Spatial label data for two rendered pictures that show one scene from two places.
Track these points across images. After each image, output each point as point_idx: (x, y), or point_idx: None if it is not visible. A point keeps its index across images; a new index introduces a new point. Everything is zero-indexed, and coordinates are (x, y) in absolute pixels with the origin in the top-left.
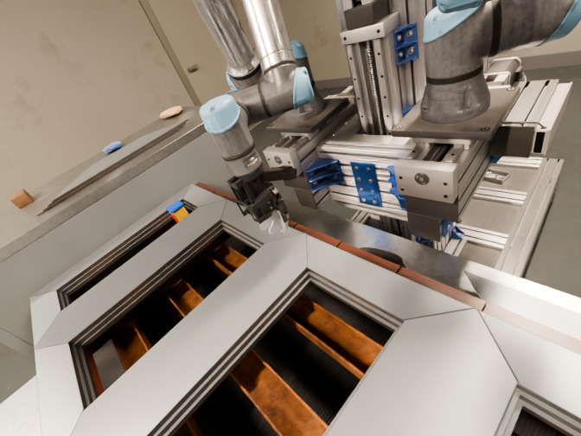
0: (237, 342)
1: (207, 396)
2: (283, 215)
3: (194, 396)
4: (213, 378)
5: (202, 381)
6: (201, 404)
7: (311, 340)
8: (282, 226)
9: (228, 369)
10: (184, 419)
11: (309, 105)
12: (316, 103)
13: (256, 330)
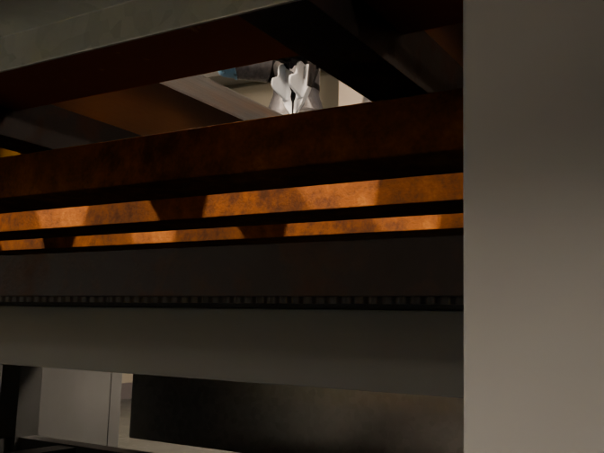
0: (245, 99)
1: (200, 98)
2: (310, 73)
3: (190, 79)
4: (212, 94)
5: (200, 81)
6: (191, 96)
7: (315, 229)
8: (301, 91)
9: (231, 106)
10: (171, 83)
11: (310, 102)
12: (319, 107)
13: (267, 116)
